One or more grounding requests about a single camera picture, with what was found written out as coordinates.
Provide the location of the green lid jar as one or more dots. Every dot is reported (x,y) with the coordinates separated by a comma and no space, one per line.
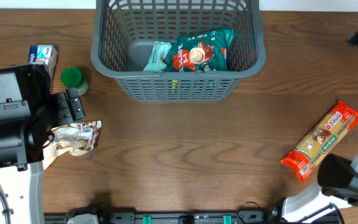
(73,77)

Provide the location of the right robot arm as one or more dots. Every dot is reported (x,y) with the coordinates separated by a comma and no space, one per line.
(337,181)

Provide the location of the light blue wipes packet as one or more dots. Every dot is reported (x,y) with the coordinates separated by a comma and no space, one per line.
(156,60)

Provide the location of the grey plastic basket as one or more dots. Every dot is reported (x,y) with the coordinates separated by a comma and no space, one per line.
(125,32)

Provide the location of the white brown snack pouch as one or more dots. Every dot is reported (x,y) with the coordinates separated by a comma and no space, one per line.
(77,139)

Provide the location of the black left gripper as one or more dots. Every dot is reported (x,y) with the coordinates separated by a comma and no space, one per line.
(69,117)

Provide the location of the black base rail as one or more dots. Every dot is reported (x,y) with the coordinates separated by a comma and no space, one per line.
(95,215)

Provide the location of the green Nescafe coffee bag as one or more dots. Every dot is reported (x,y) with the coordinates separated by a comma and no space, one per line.
(201,52)

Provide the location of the red spaghetti pasta pack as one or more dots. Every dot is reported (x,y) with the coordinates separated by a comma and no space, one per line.
(306,156)

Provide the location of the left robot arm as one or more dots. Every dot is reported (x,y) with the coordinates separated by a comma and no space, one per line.
(28,113)

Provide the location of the tissue pocket pack bundle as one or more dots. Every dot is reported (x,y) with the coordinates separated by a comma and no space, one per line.
(46,54)

